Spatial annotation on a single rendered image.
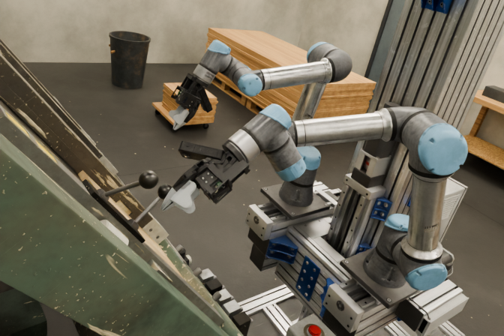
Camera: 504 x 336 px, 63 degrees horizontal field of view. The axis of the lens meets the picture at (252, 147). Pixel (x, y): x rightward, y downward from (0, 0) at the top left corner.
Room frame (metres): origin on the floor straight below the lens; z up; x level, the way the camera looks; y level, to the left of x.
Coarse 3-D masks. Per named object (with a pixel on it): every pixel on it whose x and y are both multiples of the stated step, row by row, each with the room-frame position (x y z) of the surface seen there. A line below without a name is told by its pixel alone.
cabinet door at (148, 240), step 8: (80, 176) 1.01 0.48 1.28; (88, 176) 1.04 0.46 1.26; (96, 184) 1.04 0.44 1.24; (112, 200) 1.08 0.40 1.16; (120, 208) 1.08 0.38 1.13; (128, 216) 1.12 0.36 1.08; (144, 232) 1.14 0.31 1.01; (152, 240) 1.18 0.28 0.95; (152, 248) 1.02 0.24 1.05; (160, 248) 1.20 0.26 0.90; (160, 256) 1.04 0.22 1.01; (168, 264) 1.05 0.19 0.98
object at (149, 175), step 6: (144, 174) 0.68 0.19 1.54; (150, 174) 0.69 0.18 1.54; (156, 174) 0.70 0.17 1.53; (144, 180) 0.67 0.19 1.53; (150, 180) 0.68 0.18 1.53; (156, 180) 0.69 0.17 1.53; (126, 186) 0.68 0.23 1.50; (132, 186) 0.68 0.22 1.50; (144, 186) 0.67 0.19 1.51; (150, 186) 0.68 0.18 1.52; (102, 192) 0.67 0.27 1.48; (108, 192) 0.68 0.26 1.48; (114, 192) 0.68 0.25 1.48; (108, 198) 0.68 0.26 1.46
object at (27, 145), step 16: (0, 112) 0.56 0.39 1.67; (0, 128) 0.54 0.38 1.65; (16, 128) 0.56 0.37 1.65; (16, 144) 0.56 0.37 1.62; (32, 144) 0.57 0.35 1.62; (32, 160) 0.57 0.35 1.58; (48, 160) 0.59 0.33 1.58; (64, 176) 0.61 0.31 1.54; (80, 192) 0.63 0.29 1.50; (96, 208) 0.65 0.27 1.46; (112, 224) 0.67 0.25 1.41; (128, 240) 0.70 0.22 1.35; (144, 256) 0.73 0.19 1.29; (176, 272) 0.85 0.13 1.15; (176, 288) 0.80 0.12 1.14; (192, 288) 0.87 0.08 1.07; (208, 304) 0.91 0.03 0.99
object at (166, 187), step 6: (162, 186) 0.79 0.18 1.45; (168, 186) 0.79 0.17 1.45; (162, 192) 0.78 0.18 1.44; (168, 192) 0.78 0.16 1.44; (156, 198) 0.78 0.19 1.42; (162, 198) 0.78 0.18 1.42; (150, 204) 0.77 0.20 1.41; (156, 204) 0.77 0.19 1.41; (144, 210) 0.75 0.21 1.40; (150, 210) 0.76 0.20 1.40; (138, 216) 0.74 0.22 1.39; (144, 216) 0.75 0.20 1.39; (132, 222) 0.72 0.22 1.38; (138, 222) 0.74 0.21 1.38; (138, 228) 0.73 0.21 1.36
